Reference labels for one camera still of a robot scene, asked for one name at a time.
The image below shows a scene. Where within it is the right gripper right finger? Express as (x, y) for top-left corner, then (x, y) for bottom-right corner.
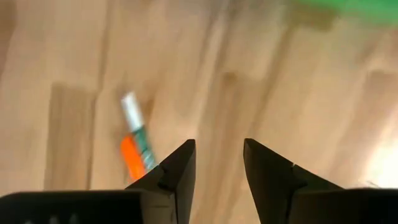
(244, 138), (343, 224)

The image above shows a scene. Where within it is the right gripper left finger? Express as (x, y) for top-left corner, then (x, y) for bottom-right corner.
(126, 139), (197, 224)

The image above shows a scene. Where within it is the orange highlighter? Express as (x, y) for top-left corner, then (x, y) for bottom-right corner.
(120, 135), (147, 183)

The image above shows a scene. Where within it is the green cap white marker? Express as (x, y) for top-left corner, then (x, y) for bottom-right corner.
(120, 91), (156, 170)

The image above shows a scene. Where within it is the green plastic basket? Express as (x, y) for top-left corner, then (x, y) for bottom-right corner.
(284, 0), (398, 27)

